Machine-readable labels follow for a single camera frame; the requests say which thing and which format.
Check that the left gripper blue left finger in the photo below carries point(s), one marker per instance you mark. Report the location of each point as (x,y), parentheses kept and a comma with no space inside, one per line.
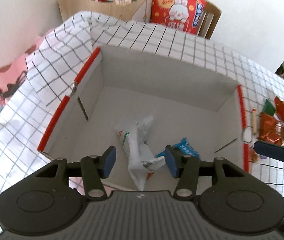
(107,161)

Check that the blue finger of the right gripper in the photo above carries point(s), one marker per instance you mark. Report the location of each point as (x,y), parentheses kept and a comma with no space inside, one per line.
(270,150)

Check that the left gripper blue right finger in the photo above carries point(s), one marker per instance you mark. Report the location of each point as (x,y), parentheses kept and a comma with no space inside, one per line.
(173,159)

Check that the blue snack packet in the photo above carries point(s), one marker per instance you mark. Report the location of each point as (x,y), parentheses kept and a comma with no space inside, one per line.
(185,148)

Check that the brown Oreo snack bag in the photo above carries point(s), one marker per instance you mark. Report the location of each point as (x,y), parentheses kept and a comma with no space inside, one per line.
(270,129)

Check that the white silver snack bag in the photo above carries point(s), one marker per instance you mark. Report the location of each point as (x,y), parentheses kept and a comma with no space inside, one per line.
(133,135)

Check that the green snack packet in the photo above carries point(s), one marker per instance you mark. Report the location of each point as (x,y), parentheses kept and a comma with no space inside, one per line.
(269,108)

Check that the small red candy packet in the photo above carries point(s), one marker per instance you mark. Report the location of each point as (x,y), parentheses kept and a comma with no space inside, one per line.
(253,156)

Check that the wooden stick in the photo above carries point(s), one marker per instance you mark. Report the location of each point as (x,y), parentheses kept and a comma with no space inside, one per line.
(254,121)

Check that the red and white cardboard box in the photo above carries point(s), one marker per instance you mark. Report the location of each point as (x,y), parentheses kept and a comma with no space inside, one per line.
(185,100)

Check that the white black grid tablecloth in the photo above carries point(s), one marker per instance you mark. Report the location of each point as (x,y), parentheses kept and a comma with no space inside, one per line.
(53,67)

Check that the pink patterned cloth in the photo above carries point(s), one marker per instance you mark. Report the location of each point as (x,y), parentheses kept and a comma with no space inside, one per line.
(13,75)

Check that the red rabbit cushion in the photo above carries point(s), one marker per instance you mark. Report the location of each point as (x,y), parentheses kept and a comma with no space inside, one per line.
(183,15)

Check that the wooden chair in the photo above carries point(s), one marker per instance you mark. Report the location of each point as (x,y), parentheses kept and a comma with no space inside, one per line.
(208,21)

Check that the wooden side cabinet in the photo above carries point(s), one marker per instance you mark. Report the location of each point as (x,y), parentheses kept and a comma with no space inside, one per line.
(139,10)

